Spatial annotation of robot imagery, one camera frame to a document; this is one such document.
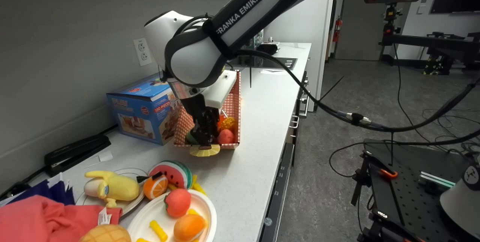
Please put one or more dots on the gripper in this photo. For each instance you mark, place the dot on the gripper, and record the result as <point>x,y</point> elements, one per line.
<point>197,104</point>

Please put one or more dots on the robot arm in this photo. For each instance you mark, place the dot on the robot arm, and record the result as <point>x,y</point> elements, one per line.
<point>243,6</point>

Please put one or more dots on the green plushy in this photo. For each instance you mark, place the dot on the green plushy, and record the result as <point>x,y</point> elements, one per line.
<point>191,138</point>

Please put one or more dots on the red checkered box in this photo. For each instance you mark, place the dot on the red checkered box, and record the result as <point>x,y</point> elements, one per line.
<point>232,103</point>

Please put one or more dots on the blue cardboard toy box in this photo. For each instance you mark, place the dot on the blue cardboard toy box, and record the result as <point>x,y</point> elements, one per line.
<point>138,114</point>

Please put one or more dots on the black device on counter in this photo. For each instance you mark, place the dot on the black device on counter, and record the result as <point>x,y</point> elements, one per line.
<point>267,48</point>

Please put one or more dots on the red plush fruit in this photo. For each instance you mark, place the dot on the red plush fruit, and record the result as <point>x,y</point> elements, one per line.
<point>226,136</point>

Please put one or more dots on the yellow pineapple slice plush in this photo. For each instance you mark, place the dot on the yellow pineapple slice plush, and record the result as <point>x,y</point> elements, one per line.
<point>204,152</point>

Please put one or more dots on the orange yellow plush fruit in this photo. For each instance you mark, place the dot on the orange yellow plush fruit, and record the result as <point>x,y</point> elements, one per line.
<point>228,123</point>

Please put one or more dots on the watermelon slice plush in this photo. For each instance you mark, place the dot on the watermelon slice plush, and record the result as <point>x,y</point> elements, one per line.
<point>174,172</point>

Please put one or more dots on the yellow plush strips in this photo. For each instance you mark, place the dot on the yellow plush strips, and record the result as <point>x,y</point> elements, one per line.
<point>198,186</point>

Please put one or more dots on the red apple plush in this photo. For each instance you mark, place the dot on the red apple plush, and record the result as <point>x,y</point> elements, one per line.
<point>177,202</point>

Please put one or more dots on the orange slice plush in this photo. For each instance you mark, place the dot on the orange slice plush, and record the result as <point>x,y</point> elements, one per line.
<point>154,187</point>

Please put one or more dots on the black cooktop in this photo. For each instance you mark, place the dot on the black cooktop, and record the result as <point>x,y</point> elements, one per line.
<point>270,62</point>

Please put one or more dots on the orange fruit plush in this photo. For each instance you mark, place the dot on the orange fruit plush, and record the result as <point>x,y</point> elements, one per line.
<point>188,227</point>

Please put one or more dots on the white paper plate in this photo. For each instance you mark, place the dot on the white paper plate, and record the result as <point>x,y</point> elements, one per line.
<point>150,215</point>

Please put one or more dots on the small white paper slip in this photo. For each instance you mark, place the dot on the small white paper slip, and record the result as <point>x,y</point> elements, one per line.
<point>105,156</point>

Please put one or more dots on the patterned carton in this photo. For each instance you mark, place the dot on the patterned carton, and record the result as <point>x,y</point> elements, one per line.
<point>257,40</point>

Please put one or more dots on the yellow banana plush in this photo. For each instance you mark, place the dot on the yellow banana plush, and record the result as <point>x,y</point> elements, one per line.
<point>116,187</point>

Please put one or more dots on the silver metal plate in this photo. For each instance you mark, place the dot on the silver metal plate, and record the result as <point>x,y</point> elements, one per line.
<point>131,206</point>

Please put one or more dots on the small yellow plush piece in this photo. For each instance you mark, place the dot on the small yellow plush piece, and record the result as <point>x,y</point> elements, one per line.
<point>158,230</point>

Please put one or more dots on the black stapler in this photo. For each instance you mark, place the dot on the black stapler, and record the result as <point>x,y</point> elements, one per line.
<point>77,151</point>

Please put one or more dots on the red fire extinguisher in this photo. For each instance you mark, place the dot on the red fire extinguisher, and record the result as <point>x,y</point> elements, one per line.
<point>337,28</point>

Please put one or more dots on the blue cloth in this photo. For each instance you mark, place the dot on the blue cloth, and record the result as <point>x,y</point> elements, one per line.
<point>41,193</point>

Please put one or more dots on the red cloth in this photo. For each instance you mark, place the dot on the red cloth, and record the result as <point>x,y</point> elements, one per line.
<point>45,221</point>

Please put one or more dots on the grey door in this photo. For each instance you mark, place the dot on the grey door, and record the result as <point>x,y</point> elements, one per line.
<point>360,24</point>

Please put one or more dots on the orange tool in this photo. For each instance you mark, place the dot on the orange tool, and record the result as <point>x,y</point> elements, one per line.
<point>388,174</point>

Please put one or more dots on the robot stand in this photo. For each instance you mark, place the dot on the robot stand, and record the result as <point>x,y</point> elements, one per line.
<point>412,200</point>

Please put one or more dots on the green white bar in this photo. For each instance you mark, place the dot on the green white bar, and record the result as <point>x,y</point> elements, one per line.
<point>437,180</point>

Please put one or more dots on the black table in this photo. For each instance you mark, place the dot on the black table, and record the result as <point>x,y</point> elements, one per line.
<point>431,41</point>

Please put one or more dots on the white wall socket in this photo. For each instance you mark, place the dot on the white wall socket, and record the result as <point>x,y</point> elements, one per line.
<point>143,51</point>

